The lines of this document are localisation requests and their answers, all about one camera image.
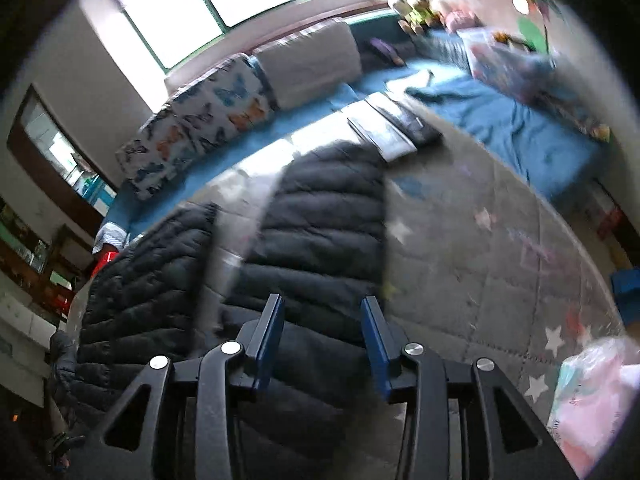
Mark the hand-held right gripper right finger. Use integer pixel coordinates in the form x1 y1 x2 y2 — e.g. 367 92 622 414
361 296 581 480

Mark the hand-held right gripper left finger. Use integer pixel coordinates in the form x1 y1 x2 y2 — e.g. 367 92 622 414
65 292 286 480

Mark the black puffer jacket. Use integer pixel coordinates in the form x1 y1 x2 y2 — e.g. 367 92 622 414
47 141 388 480

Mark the red stool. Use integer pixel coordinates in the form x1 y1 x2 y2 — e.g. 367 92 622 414
90 250 121 279

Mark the butterfly print cushion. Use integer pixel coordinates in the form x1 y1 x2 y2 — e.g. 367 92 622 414
170 54 277 161
115 105 211 202

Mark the pink plastic bag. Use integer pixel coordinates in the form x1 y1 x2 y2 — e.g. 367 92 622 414
547 337 640 477

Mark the blue cabinet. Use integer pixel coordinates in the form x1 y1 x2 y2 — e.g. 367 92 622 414
75 172 117 212

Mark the white drawer cabinet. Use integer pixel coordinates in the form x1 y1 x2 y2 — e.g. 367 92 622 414
0 287 57 357

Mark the wooden display cabinet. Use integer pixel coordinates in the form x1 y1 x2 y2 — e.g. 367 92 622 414
0 200 96 313

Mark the blue sofa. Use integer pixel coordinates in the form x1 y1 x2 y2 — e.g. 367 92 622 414
100 12 606 241

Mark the beige cushion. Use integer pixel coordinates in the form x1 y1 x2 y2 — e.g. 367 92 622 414
252 20 363 111

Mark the purple pouch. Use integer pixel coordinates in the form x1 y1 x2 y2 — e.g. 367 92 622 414
370 37 406 67

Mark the colourful printed blanket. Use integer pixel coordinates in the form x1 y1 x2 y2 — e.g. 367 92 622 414
457 27 557 107

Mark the pink plush toy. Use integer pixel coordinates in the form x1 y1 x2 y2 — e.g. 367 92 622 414
444 9 482 34

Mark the white plush toy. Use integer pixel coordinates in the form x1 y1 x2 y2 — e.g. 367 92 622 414
392 0 416 27

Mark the brown plush toy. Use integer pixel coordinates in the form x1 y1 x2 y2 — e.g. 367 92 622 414
412 0 442 29

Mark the brown door frame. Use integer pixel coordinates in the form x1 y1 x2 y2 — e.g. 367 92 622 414
7 85 119 233

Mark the paper flower wall decoration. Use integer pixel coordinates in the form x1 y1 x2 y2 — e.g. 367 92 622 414
495 0 567 56

